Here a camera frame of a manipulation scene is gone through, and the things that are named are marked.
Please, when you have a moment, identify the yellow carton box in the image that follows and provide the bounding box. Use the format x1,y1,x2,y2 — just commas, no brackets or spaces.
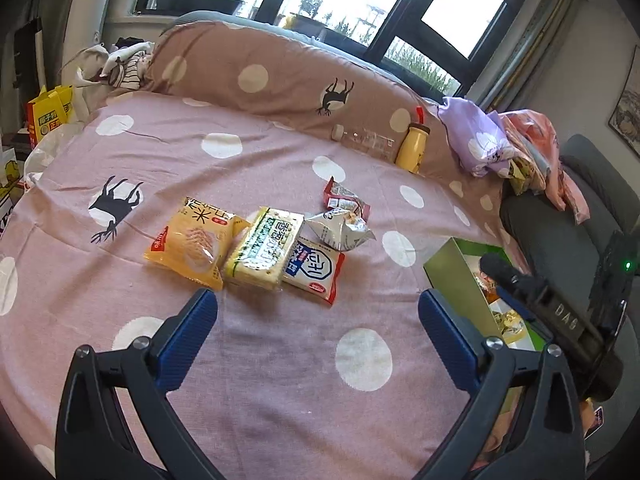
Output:
27,85,76,150

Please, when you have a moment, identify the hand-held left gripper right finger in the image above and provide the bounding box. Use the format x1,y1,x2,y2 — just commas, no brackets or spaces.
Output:
418,289,587,480

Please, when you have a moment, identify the black framed window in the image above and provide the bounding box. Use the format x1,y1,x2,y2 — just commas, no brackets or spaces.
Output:
132,0,546,98

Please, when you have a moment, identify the yellow bottle brown cap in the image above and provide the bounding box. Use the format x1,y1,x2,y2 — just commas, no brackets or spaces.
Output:
395,121,432,174

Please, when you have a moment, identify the clear plastic bottle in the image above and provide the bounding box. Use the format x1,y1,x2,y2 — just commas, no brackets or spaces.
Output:
332,124,402,162

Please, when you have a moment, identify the white board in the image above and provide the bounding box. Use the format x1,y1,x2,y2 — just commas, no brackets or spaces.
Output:
59,0,110,87

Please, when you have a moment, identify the purple polka dot cloth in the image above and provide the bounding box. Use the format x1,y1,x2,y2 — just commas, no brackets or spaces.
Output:
439,97,517,177

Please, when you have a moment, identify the grey sofa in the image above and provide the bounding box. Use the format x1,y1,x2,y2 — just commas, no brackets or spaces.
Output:
500,134,640,286

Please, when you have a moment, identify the green cardboard box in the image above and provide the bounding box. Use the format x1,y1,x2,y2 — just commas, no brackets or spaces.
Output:
422,237,556,468

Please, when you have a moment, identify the small red white packet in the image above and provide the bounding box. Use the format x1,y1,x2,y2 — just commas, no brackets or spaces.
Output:
322,176,372,221

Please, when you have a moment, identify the white blue red-edged packet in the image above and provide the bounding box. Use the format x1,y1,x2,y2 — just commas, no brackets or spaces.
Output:
282,237,347,307

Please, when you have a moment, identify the white snack bag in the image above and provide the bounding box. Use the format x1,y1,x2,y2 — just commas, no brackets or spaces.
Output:
305,207,377,252

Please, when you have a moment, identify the striped white cloth pile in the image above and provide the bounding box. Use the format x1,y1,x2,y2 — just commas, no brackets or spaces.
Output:
75,42,157,93

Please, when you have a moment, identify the brown polka dot pillow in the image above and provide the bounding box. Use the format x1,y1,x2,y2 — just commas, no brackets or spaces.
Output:
149,22,453,181

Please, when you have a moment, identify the framed wall picture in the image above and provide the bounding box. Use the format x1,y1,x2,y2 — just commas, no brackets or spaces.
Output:
607,77,640,141

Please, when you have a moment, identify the green yellow cracker pack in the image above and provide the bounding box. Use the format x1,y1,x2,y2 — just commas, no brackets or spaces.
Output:
224,206,306,289

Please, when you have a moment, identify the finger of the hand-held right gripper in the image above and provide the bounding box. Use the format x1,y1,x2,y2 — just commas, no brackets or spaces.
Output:
480,254,549,319

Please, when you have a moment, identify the orange panda snack bag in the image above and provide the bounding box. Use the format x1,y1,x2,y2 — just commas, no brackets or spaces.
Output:
474,269,500,302

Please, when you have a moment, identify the brown gold snack bag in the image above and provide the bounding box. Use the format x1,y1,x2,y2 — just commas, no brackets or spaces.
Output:
492,310,527,345

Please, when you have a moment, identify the pink orange clothes pile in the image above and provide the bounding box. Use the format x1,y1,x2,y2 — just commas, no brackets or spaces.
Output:
500,109,592,223

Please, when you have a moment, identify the black planter box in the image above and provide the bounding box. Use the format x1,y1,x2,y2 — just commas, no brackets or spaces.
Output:
155,0,246,17

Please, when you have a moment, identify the white yellow carton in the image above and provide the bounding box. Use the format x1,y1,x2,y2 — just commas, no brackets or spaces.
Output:
0,145,26,241

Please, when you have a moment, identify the pink polka dot bedsheet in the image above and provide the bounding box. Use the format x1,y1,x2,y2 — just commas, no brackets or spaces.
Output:
0,87,531,480

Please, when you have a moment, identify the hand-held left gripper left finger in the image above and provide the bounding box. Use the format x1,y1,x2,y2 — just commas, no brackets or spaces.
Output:
54,288,219,480

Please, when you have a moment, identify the orange yellow rice cracker packet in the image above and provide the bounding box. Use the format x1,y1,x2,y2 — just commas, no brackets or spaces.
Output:
145,197,251,292

